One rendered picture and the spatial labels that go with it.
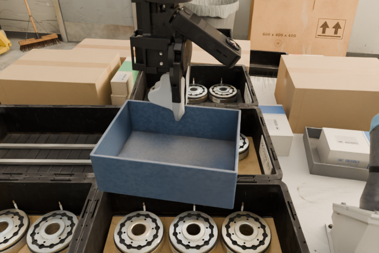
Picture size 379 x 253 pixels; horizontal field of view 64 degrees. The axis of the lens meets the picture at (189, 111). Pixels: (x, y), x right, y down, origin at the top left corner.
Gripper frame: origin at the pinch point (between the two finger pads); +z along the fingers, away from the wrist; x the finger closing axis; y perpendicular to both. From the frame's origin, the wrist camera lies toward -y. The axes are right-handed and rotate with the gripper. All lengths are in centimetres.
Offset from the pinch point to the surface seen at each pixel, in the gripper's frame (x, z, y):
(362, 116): -61, 28, -54
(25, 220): 7.1, 26.6, 32.7
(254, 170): -21.3, 27.6, -15.3
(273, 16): -293, 39, -34
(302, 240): 6.0, 19.6, -23.0
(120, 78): -57, 20, 37
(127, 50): -89, 20, 47
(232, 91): -58, 22, -6
